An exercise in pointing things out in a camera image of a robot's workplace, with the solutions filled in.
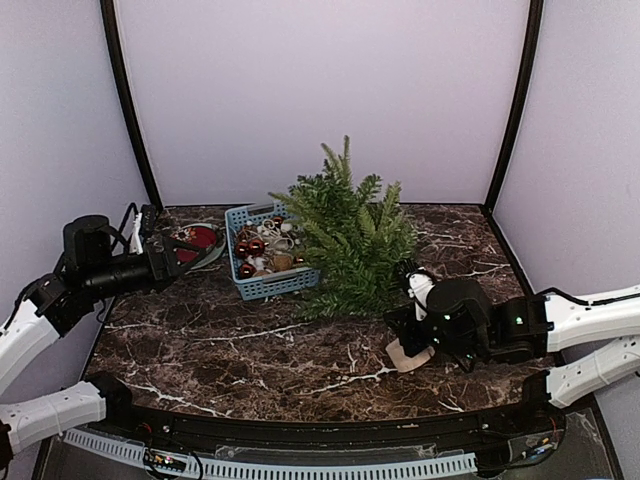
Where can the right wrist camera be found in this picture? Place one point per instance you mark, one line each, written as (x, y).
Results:
(417, 282)

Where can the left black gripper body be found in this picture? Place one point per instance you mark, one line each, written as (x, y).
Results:
(105, 279)

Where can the red floral plate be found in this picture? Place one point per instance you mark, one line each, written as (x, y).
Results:
(202, 237)

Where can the white ball string lights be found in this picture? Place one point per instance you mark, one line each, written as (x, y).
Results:
(282, 247)

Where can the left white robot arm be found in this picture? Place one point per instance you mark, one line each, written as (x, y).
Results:
(45, 312)

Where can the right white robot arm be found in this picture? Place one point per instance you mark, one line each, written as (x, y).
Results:
(530, 327)

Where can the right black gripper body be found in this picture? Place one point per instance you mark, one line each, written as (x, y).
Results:
(413, 344)

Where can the light blue plastic basket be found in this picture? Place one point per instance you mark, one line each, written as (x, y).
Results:
(240, 224)

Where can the small green christmas tree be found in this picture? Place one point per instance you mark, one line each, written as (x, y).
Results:
(356, 234)

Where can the copper red bauble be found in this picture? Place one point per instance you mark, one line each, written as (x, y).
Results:
(242, 250)
(256, 247)
(246, 271)

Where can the white cable duct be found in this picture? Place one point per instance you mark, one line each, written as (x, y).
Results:
(245, 463)

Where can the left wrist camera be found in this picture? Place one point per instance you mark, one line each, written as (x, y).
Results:
(143, 225)

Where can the black table front rail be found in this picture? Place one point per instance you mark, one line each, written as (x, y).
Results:
(476, 430)

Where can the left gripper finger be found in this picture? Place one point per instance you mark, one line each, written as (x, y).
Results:
(177, 269)
(169, 243)

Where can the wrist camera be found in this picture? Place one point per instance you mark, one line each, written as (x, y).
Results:
(417, 282)
(143, 225)

